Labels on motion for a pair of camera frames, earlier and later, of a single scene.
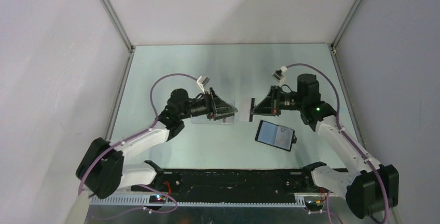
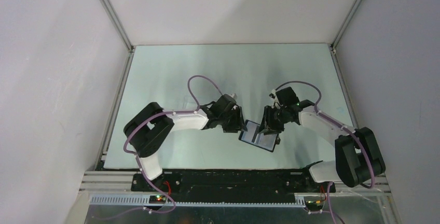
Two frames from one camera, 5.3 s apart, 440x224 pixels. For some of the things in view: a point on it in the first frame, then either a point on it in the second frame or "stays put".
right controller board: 314,206 stays put
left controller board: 157,199 stays put
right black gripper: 271,105 → 267,122
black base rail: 231,185 stays put
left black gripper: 221,108 → 237,124
